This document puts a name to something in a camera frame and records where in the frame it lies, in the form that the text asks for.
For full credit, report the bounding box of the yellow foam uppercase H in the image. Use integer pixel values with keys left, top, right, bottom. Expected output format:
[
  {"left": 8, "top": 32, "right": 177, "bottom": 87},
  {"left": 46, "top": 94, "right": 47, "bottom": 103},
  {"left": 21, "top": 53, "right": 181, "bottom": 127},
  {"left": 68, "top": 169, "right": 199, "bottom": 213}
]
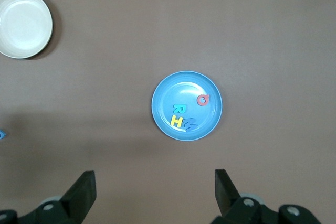
[{"left": 170, "top": 114, "right": 184, "bottom": 129}]

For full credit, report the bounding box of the beige plate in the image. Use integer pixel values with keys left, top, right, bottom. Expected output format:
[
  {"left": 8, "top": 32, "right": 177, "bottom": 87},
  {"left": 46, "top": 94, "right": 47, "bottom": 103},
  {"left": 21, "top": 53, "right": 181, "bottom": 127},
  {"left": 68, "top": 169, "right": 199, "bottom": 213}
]
[{"left": 0, "top": 0, "right": 54, "bottom": 60}]

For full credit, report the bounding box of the blue foam uppercase W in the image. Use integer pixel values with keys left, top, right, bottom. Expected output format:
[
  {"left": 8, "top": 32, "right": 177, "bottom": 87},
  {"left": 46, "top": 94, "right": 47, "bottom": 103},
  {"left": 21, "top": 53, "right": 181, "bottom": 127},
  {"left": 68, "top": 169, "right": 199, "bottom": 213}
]
[{"left": 183, "top": 116, "right": 198, "bottom": 133}]

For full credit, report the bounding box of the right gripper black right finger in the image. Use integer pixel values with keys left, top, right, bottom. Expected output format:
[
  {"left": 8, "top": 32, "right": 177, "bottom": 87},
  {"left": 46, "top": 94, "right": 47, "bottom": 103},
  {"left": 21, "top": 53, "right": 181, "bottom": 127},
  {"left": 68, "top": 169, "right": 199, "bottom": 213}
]
[{"left": 211, "top": 169, "right": 281, "bottom": 224}]

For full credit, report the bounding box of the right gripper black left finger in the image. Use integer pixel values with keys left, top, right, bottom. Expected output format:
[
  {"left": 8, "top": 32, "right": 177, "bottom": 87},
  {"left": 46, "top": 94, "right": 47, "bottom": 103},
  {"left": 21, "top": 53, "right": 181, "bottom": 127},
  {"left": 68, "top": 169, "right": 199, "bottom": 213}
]
[{"left": 15, "top": 170, "right": 96, "bottom": 224}]

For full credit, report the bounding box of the green foam letter R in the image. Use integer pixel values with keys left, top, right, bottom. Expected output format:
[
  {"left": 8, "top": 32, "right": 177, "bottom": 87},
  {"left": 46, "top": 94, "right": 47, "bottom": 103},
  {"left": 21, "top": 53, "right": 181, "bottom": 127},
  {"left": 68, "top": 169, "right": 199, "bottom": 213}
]
[{"left": 173, "top": 104, "right": 187, "bottom": 115}]

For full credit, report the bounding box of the brown table mat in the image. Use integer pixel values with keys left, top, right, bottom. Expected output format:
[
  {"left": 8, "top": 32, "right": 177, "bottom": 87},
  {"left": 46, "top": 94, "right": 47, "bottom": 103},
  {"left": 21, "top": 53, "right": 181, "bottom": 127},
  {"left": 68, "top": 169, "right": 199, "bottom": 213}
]
[{"left": 0, "top": 0, "right": 336, "bottom": 224}]

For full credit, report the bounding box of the red foam letter Q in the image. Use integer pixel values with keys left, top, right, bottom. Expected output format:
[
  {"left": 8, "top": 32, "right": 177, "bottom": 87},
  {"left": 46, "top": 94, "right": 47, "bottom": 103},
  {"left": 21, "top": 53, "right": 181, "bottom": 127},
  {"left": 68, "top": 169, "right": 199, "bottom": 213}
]
[{"left": 196, "top": 93, "right": 211, "bottom": 108}]

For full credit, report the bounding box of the blue plate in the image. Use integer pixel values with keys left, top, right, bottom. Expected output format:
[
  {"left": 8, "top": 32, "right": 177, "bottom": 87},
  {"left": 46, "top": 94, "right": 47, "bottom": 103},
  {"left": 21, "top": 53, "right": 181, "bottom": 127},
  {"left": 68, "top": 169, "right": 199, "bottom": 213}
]
[{"left": 151, "top": 70, "right": 223, "bottom": 142}]

